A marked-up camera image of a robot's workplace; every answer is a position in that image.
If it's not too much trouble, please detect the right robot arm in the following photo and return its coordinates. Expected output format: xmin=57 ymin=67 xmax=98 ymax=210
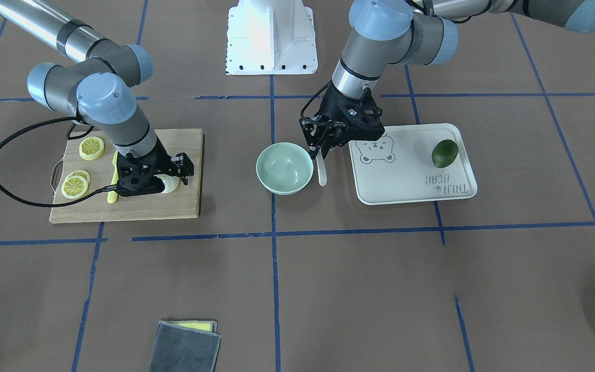
xmin=0 ymin=1 xmax=194 ymax=197

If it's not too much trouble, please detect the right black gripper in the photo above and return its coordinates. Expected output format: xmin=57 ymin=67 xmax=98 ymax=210
xmin=116 ymin=139 xmax=194 ymax=197

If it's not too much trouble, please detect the white ceramic spoon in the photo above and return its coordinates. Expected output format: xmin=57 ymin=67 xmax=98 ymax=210
xmin=316 ymin=153 xmax=327 ymax=187

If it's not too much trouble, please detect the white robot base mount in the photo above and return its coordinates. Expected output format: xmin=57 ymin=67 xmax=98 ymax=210
xmin=225 ymin=1 xmax=318 ymax=75

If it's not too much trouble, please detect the lower lemon slice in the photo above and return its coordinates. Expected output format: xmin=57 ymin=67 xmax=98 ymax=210
xmin=60 ymin=175 xmax=89 ymax=200

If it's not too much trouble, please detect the grey folded cloth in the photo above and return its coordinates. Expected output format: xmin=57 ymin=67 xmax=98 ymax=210
xmin=148 ymin=320 xmax=221 ymax=371

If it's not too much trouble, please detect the cream bear serving tray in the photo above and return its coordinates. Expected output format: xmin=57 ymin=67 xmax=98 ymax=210
xmin=349 ymin=123 xmax=478 ymax=205

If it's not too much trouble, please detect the wooden cutting board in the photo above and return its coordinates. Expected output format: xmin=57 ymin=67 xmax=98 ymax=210
xmin=49 ymin=129 xmax=205 ymax=224

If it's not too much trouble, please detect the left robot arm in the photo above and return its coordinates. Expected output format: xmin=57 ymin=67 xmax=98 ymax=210
xmin=300 ymin=1 xmax=595 ymax=159

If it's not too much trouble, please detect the mint green bowl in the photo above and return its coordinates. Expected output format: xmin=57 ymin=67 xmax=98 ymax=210
xmin=255 ymin=142 xmax=314 ymax=196

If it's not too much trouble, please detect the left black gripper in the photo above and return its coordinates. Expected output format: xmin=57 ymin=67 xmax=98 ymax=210
xmin=299 ymin=82 xmax=385 ymax=160

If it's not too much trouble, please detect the white steamed bun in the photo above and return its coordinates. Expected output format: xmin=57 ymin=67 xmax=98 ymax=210
xmin=156 ymin=174 xmax=181 ymax=194

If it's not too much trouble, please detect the upper lemon slice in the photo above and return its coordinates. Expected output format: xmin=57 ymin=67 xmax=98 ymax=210
xmin=79 ymin=136 xmax=105 ymax=161

